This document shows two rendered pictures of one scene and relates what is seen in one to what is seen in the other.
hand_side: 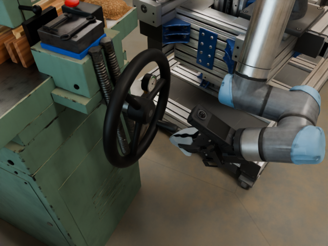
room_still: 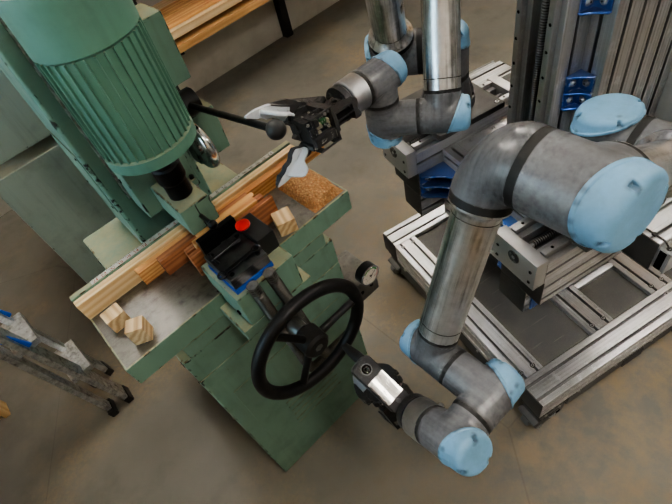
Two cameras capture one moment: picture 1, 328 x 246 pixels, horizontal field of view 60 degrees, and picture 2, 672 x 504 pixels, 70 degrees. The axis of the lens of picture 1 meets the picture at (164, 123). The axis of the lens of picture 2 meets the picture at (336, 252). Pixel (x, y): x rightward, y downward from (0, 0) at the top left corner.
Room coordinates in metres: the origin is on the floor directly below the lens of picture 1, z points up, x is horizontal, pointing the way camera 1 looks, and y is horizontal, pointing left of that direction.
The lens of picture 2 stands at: (0.10, -0.33, 1.66)
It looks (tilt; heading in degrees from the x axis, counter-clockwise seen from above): 49 degrees down; 34
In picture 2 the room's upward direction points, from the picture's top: 17 degrees counter-clockwise
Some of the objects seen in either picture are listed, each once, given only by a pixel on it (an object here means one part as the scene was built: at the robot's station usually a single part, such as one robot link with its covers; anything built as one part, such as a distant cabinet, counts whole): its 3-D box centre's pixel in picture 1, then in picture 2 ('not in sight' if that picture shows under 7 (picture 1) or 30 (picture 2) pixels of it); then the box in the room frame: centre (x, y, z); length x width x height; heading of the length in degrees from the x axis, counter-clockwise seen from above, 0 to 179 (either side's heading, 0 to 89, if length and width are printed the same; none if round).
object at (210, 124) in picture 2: not in sight; (200, 130); (0.85, 0.46, 1.02); 0.09 x 0.07 x 0.12; 154
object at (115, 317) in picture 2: not in sight; (116, 317); (0.38, 0.42, 0.92); 0.04 x 0.04 x 0.04; 67
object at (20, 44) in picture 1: (54, 31); (236, 234); (0.63, 0.26, 0.93); 0.22 x 0.01 x 0.06; 154
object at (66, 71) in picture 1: (81, 56); (252, 274); (0.55, 0.19, 0.91); 0.15 x 0.14 x 0.09; 154
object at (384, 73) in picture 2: not in sight; (378, 78); (0.93, 0.01, 1.12); 0.11 x 0.08 x 0.09; 154
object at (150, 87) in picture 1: (148, 84); (366, 274); (0.77, 0.06, 0.65); 0.06 x 0.04 x 0.08; 154
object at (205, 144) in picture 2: not in sight; (201, 145); (0.80, 0.42, 1.02); 0.12 x 0.03 x 0.12; 64
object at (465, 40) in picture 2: not in sight; (443, 47); (1.30, -0.04, 0.98); 0.13 x 0.12 x 0.14; 103
